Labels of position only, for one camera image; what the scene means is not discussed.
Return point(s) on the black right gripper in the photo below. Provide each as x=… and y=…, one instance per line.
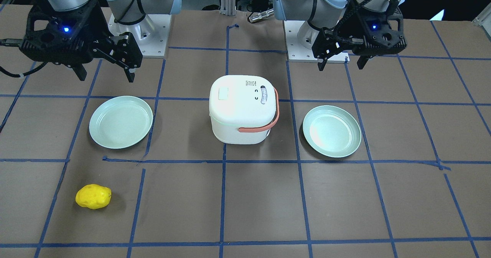
x=100, y=27

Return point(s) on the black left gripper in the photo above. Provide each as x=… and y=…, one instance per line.
x=347, y=30

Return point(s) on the white rice cooker orange handle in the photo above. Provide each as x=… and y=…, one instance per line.
x=243, y=109

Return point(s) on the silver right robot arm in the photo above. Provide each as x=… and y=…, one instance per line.
x=126, y=12

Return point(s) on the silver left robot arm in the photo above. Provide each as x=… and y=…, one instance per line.
x=331, y=14

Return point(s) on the mint green plate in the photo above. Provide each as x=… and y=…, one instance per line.
x=332, y=131
x=121, y=122

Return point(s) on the yellow toy lemon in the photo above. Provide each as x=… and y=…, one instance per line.
x=93, y=196

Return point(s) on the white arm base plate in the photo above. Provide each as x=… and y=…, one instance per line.
x=299, y=37
x=151, y=34

